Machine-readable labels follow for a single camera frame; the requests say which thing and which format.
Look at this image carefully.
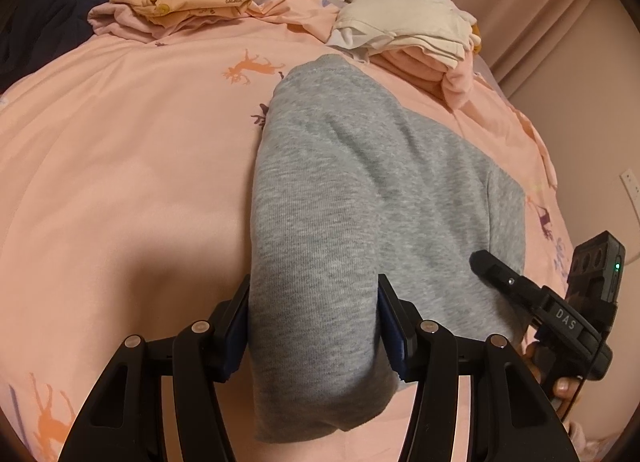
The beige curtain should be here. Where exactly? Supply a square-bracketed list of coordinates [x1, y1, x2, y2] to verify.
[425, 0, 636, 93]

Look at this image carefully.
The dark blue cloth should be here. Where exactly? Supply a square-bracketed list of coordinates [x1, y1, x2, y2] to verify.
[0, 0, 110, 93]

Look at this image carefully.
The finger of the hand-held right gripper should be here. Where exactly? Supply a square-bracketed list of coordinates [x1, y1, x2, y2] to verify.
[469, 249, 553, 330]

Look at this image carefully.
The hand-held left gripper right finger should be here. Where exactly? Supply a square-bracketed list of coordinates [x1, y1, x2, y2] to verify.
[376, 273, 575, 462]

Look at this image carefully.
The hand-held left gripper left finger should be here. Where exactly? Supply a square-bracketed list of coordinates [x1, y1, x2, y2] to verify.
[57, 273, 252, 462]

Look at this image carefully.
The white folded garment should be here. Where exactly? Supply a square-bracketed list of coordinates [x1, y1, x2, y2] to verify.
[327, 5, 476, 69]

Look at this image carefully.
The pink folded garment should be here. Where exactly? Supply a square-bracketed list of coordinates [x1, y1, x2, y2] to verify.
[372, 47, 477, 112]

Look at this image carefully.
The white wall socket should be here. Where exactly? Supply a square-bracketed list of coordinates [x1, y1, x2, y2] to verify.
[620, 167, 640, 199]

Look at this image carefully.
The pink animal print duvet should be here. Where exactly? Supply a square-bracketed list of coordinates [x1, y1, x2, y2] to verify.
[0, 0, 621, 462]

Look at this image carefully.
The person's right hand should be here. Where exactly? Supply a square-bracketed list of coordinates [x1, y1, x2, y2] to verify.
[522, 341, 583, 419]

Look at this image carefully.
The light pink crumpled garment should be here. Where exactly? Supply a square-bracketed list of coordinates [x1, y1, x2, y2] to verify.
[87, 2, 201, 42]

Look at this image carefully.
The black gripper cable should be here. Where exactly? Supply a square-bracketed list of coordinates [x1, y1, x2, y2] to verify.
[560, 337, 608, 420]

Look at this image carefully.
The grey sweatshirt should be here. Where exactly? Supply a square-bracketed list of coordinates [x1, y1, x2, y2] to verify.
[248, 53, 528, 444]

